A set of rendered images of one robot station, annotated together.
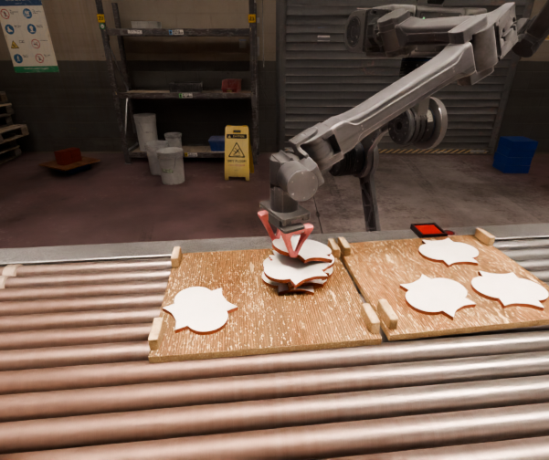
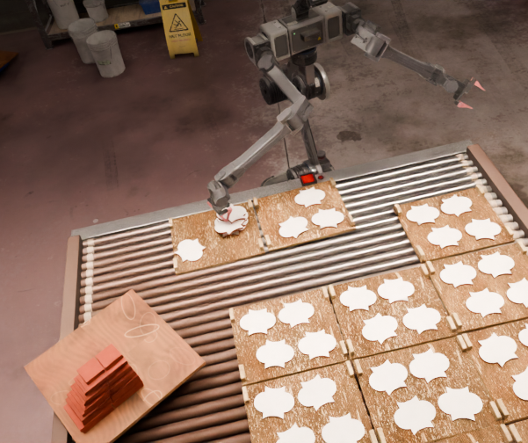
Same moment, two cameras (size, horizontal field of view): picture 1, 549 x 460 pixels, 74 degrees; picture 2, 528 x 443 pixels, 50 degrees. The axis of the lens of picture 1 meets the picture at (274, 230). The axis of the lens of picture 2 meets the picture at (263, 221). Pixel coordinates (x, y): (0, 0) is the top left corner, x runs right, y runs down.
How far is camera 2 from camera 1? 190 cm
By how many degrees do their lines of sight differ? 19
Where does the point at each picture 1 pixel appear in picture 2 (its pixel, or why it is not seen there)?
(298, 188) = (220, 203)
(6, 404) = not seen: hidden behind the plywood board
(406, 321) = (276, 243)
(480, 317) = (308, 236)
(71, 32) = not seen: outside the picture
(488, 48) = (294, 123)
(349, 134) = (239, 171)
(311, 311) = (237, 244)
